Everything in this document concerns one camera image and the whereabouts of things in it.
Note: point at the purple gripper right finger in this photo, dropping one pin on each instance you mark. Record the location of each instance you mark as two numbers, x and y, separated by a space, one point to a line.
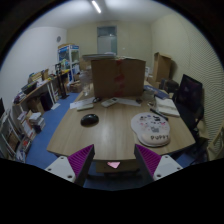
153 166

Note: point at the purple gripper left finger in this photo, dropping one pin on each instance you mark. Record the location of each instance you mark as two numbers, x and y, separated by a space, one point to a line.
75 167

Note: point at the white printed mouse pad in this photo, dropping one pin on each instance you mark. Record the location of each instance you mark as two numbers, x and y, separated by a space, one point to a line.
151 129

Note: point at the black computer mouse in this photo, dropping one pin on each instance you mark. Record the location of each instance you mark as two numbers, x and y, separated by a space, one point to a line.
89 119

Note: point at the pink sticky note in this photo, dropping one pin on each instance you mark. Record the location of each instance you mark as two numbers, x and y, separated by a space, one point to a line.
113 164

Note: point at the black pen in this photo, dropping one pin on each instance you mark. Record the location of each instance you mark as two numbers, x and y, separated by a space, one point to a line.
159 114

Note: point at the white notebook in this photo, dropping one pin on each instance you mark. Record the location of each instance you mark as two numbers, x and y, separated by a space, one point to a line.
167 107

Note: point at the white paper sheets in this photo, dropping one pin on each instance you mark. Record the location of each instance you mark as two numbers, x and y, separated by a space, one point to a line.
81 103

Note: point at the stack of books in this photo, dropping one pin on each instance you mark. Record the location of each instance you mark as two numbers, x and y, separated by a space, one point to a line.
37 122

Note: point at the white remote control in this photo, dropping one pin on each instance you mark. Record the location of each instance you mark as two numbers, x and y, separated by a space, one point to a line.
109 102

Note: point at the small black round object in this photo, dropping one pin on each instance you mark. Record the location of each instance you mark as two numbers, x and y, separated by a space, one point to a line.
96 99

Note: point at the blue book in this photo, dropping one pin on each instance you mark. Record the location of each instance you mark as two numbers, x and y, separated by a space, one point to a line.
158 93

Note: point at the white bookshelf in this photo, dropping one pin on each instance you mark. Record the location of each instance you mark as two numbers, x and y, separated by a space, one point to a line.
14 145

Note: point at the wooden side desk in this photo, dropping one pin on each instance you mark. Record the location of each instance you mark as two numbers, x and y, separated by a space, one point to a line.
46 85

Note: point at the black stand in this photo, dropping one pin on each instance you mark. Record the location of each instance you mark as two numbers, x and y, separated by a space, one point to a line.
64 95

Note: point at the large cardboard box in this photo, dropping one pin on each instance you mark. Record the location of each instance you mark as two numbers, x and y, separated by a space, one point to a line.
118 77

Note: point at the tall cardboard box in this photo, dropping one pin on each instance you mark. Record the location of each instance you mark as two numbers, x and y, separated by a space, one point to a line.
162 65

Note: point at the blue white vending cabinet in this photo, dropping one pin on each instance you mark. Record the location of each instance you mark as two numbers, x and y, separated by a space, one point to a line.
68 57

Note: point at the ceiling light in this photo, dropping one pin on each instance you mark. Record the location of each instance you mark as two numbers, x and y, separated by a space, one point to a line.
96 6

